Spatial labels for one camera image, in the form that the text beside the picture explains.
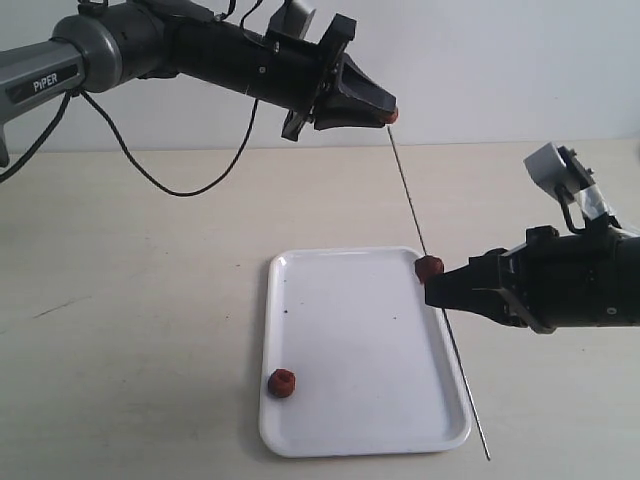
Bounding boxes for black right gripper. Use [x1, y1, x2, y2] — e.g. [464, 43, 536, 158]
[423, 226, 623, 334]

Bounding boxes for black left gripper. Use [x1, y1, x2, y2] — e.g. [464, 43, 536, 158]
[259, 14, 397, 140]

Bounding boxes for thin metal skewer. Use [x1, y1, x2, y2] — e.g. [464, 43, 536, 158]
[386, 125, 492, 462]

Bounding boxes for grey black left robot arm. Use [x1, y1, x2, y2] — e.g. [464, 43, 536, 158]
[1, 1, 397, 141]

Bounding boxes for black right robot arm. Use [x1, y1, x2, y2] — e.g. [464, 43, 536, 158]
[425, 226, 639, 334]

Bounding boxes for white rectangular plastic tray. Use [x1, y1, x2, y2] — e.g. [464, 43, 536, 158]
[259, 246, 471, 458]

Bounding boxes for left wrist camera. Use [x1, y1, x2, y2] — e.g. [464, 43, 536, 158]
[267, 0, 316, 39]

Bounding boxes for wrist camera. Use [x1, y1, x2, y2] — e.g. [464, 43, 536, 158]
[267, 0, 316, 39]
[524, 142, 615, 221]

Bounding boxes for black right camera cable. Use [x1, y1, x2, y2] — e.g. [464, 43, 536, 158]
[557, 187, 589, 235]

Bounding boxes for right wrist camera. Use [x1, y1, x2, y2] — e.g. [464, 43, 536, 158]
[524, 142, 615, 221]

